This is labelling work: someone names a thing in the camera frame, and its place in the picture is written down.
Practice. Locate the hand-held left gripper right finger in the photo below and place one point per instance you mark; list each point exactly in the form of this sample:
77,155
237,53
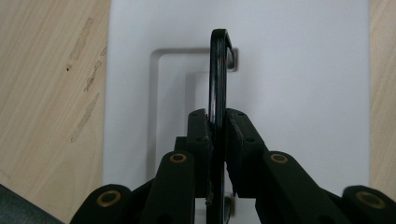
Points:
280,186

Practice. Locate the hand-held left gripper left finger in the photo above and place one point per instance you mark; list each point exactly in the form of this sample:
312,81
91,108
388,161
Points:
174,186

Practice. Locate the black plate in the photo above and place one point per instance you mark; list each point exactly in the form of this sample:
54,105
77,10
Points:
218,77

